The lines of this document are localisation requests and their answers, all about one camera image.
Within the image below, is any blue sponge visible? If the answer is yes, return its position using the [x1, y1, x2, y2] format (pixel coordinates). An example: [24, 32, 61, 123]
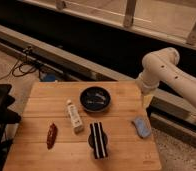
[132, 117, 151, 138]

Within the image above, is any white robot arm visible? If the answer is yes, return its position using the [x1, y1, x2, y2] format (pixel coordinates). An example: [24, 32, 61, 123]
[135, 47, 196, 108]

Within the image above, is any dark ceramic bowl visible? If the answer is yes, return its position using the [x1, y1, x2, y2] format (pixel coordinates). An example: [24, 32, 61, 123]
[80, 86, 111, 112]

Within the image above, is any blue object on floor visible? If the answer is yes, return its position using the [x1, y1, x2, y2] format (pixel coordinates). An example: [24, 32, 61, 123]
[41, 74, 57, 82]

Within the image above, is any black white striped object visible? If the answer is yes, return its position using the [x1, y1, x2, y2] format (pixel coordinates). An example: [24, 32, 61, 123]
[88, 122, 108, 159]

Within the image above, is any black cable on floor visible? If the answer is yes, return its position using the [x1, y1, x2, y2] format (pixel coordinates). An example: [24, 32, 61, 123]
[0, 49, 42, 84]

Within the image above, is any metal floor rail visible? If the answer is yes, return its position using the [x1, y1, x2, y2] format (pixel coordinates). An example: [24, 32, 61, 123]
[0, 25, 196, 125]

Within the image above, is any white tube with cap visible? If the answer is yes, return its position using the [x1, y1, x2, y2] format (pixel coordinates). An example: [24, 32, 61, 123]
[67, 100, 84, 133]

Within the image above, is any black chair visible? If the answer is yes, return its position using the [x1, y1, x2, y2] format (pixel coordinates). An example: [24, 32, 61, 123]
[0, 84, 21, 170]

